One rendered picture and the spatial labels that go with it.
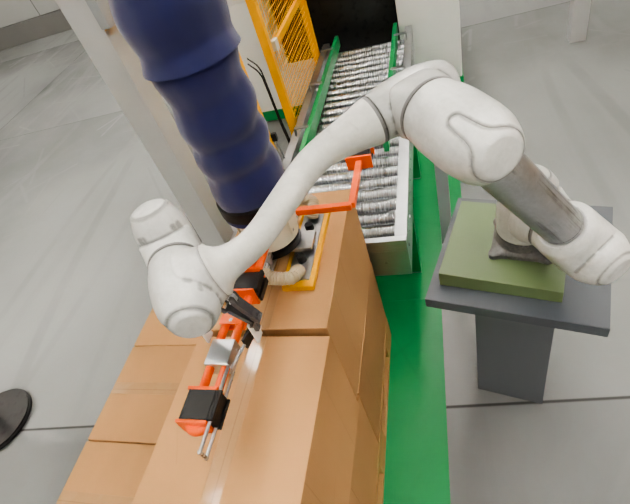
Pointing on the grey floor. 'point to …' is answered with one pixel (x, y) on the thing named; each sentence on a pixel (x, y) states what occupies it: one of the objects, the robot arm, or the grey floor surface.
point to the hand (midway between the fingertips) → (233, 335)
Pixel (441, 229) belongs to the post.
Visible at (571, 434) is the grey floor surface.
